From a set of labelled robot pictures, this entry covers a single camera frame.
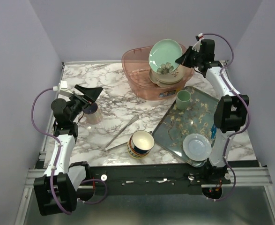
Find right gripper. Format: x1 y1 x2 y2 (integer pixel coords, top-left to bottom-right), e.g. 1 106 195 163
175 46 202 68

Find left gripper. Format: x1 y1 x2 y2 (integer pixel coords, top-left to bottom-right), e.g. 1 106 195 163
68 84 103 121

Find green plate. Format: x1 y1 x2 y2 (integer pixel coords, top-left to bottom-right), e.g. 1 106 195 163
149 39 183 75

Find cream divided plate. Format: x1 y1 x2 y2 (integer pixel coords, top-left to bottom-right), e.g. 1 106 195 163
149 69 185 87

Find colourful striped bowl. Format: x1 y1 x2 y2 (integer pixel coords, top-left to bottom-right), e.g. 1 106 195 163
126 131 155 158

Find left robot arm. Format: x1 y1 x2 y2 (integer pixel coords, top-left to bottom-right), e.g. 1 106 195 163
33 85 103 216

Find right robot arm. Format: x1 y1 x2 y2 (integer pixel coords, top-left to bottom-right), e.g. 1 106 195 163
176 36 250 184

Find pink transparent plastic bin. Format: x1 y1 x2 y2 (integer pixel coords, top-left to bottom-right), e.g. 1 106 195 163
122 46 194 100

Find iridescent pink mug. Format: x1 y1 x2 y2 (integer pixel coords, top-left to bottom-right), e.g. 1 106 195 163
78 103 102 125

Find green plastic cup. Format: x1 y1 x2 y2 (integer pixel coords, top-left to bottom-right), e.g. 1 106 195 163
176 90 191 110

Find metal tongs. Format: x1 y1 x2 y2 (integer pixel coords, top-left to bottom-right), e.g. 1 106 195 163
105 114 139 148

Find floral blossom tray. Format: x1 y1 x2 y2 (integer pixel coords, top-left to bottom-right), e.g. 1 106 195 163
152 86 218 167

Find blue metallic fork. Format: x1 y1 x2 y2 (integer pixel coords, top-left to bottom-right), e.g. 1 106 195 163
211 124 217 139

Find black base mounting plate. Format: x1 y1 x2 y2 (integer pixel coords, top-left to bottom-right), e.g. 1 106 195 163
79 164 231 195

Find light blue saucer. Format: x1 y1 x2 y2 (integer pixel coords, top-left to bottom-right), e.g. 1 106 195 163
182 134 212 161

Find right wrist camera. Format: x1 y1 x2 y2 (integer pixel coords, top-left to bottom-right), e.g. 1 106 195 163
192 33 203 53

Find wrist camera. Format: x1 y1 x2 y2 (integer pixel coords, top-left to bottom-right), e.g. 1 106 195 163
52 80 72 97
192 33 203 53

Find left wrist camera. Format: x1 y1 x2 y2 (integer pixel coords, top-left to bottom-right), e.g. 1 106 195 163
52 80 72 97

